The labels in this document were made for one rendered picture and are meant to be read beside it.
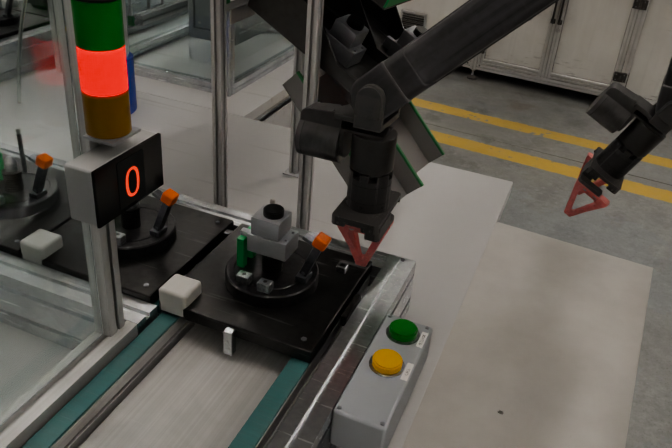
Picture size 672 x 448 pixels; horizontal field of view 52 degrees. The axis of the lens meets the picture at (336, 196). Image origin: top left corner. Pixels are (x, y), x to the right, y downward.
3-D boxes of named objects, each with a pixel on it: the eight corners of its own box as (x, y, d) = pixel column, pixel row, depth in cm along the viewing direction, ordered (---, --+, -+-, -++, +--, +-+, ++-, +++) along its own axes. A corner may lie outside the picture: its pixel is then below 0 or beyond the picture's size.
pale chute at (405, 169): (406, 194, 127) (424, 184, 124) (371, 223, 117) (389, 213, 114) (324, 66, 126) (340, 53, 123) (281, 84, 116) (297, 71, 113)
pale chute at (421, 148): (428, 163, 139) (445, 153, 136) (398, 187, 129) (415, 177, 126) (353, 46, 138) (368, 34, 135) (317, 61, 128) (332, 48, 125)
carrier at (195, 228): (234, 230, 119) (233, 165, 113) (150, 307, 99) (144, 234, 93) (119, 196, 126) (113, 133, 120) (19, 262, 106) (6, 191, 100)
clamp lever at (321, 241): (312, 273, 101) (332, 237, 97) (306, 280, 100) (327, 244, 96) (292, 259, 102) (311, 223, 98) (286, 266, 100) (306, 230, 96)
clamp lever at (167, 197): (166, 228, 109) (180, 194, 105) (159, 234, 108) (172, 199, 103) (148, 215, 110) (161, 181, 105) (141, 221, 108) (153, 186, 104)
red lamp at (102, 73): (138, 86, 76) (135, 43, 74) (108, 100, 72) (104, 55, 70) (101, 77, 78) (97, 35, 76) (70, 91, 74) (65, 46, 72)
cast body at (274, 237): (298, 247, 102) (300, 207, 98) (285, 262, 98) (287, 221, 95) (248, 232, 104) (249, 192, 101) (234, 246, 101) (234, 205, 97)
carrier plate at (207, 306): (371, 271, 111) (372, 260, 110) (310, 364, 91) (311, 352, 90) (241, 232, 118) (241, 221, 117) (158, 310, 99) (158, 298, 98)
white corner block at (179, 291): (203, 302, 101) (202, 280, 99) (185, 320, 97) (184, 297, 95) (176, 293, 102) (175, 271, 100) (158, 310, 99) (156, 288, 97)
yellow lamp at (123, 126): (141, 127, 79) (138, 87, 77) (112, 143, 75) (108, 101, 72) (105, 118, 80) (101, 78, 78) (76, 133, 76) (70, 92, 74)
